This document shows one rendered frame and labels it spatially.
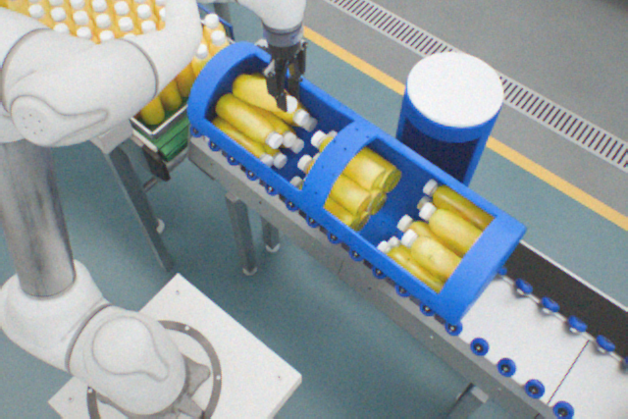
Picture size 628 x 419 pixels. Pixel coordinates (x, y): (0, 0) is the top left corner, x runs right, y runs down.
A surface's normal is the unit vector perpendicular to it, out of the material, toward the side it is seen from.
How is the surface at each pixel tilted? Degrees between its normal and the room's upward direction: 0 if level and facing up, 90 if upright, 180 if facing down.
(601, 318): 0
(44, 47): 15
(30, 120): 66
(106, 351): 8
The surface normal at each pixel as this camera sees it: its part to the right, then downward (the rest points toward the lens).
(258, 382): -0.01, -0.55
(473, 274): -0.36, -0.07
